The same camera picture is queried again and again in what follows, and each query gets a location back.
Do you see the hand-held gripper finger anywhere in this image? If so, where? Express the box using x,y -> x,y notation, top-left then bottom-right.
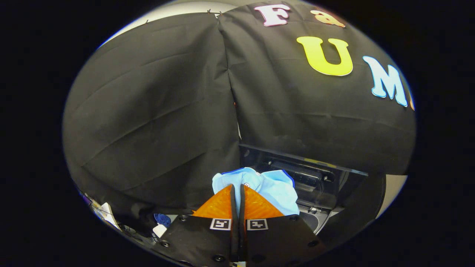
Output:
154,184 -> 239,267
239,184 -> 327,267

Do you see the light blue polo shirt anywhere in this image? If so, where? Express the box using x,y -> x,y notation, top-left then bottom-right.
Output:
212,167 -> 300,216

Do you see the black backdrop cloth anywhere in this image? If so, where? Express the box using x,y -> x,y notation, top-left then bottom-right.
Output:
62,0 -> 416,232

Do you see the grey cabinet with dark top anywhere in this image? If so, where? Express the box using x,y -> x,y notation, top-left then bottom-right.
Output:
376,174 -> 408,219

